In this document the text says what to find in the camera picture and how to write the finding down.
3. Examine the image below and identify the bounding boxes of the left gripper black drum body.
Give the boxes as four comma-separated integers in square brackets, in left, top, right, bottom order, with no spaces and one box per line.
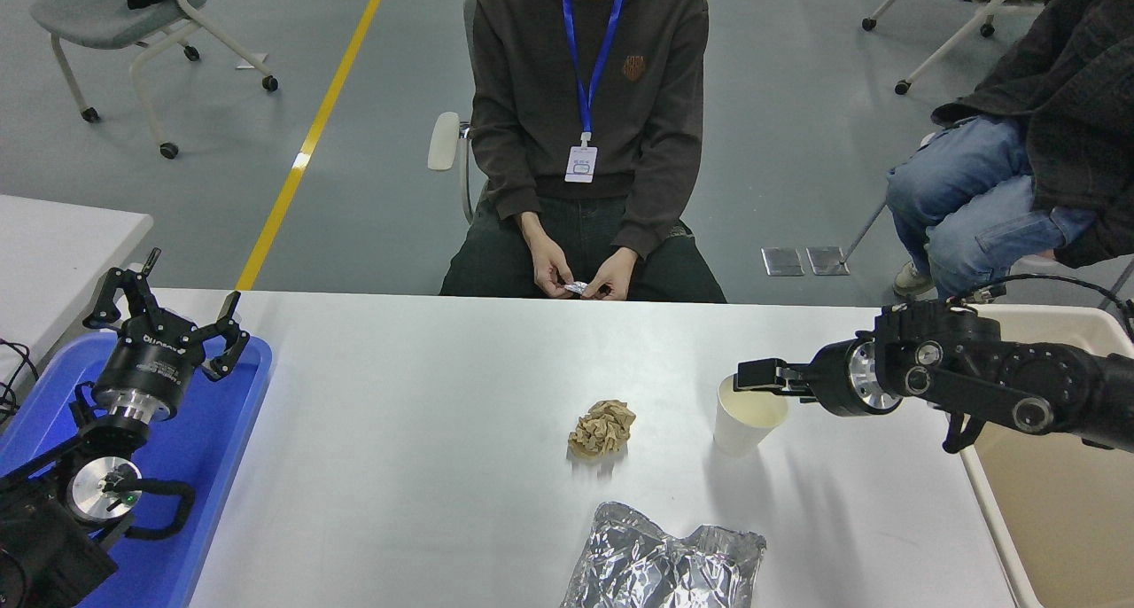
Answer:
[93,314,207,403]

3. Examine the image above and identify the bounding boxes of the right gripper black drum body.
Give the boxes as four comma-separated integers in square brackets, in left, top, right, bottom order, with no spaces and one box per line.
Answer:
[802,340,865,417]

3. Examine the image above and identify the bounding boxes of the white paper cup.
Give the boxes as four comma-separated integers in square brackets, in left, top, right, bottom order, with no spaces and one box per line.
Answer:
[713,374,789,457]

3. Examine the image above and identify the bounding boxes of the silver foil tray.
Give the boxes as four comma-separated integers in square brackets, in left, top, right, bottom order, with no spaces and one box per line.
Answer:
[560,502,768,608]

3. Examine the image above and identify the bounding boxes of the person's left hand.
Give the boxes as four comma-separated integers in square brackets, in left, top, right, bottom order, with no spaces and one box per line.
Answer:
[580,246,639,301]

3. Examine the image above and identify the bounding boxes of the person's right hand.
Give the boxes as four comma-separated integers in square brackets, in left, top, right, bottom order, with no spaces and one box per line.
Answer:
[534,236,579,299]

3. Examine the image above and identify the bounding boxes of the white side table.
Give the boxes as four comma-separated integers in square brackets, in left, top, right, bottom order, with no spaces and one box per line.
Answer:
[0,194,154,387]

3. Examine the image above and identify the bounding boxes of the blue plastic tray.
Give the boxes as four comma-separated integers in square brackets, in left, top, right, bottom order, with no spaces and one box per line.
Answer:
[0,333,274,608]

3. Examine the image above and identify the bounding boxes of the crumpled tan paper ball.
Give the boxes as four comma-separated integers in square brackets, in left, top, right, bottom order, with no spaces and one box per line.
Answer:
[568,400,637,459]

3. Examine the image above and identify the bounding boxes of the person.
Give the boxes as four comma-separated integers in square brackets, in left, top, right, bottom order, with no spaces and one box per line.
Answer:
[439,0,727,303]
[886,0,1134,300]

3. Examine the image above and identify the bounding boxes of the large pale beige bin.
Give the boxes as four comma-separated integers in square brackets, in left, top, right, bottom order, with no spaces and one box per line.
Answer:
[957,304,1134,608]

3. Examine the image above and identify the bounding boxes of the grey office chair white armrests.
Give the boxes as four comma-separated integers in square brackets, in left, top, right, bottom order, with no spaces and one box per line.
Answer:
[427,0,484,226]

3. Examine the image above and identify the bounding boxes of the black cable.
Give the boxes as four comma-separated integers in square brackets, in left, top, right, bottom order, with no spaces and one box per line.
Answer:
[0,338,41,427]

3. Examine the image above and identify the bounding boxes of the blue lanyard with white badge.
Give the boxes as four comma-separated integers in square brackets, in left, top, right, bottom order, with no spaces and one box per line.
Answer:
[561,0,630,184]

